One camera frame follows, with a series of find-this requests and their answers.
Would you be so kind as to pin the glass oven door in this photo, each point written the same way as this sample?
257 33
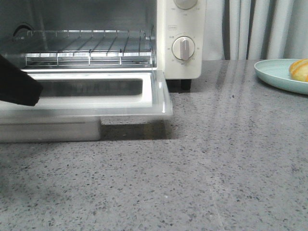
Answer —
93 94

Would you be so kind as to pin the upper temperature knob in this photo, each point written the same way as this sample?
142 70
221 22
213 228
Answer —
185 4

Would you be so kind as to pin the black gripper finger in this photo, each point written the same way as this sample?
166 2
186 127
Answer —
17 86

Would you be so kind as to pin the metal crumb tray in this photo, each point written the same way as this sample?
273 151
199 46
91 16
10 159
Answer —
52 130

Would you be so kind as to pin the wire oven rack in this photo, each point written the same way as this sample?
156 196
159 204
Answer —
85 48

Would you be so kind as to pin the grey curtain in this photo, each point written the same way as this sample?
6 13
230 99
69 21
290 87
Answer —
255 29

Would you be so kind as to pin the light green plate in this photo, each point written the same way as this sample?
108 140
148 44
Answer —
275 72

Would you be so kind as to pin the white Toshiba toaster oven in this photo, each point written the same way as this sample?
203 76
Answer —
161 20

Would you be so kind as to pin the golden bread roll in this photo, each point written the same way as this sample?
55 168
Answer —
299 70

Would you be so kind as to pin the lower timer knob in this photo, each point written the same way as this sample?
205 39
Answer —
183 48

